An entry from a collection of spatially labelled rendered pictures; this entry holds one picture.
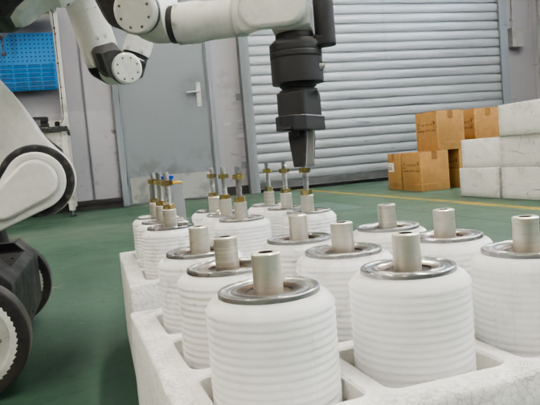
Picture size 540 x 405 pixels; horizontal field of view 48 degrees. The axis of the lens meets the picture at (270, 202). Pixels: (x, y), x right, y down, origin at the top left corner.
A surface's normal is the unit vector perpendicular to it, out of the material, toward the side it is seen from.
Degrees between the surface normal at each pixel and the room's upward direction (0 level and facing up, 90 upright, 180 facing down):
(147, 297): 90
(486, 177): 90
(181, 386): 0
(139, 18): 106
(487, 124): 90
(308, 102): 90
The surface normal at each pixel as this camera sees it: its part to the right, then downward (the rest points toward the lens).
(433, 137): -0.95, 0.11
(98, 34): 0.54, 0.15
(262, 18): -0.24, 0.09
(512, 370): -0.08, -0.99
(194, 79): 0.28, 0.04
